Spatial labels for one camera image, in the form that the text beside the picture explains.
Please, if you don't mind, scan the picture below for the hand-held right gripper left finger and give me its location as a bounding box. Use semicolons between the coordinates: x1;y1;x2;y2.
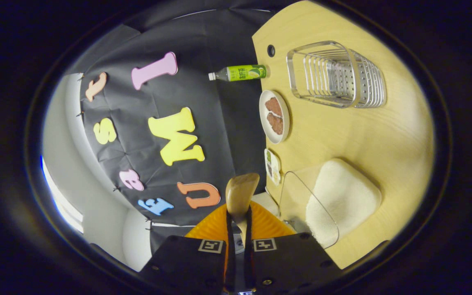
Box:
140;203;236;293

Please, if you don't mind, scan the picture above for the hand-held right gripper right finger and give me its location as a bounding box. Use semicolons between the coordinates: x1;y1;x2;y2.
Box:
244;201;343;293

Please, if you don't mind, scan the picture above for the wooden spoon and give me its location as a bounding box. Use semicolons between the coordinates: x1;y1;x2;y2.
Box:
225;172;260;242

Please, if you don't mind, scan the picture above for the clear box of white rice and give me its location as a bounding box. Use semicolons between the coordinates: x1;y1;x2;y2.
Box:
278;158;382;250

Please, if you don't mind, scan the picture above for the metal wire chopstick holder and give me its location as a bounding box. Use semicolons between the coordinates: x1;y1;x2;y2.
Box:
286;41;387;109

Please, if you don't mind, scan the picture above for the small white divided dish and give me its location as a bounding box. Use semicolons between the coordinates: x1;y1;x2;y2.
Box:
264;148;281;186

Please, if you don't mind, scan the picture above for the white round plate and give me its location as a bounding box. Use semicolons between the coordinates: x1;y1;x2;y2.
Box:
259;90;290;144

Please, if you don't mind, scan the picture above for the green tea bottle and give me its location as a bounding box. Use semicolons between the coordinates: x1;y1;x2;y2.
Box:
208;64;267;82

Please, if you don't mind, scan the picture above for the black backdrop cloth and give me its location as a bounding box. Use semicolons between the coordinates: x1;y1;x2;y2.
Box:
66;0;277;254

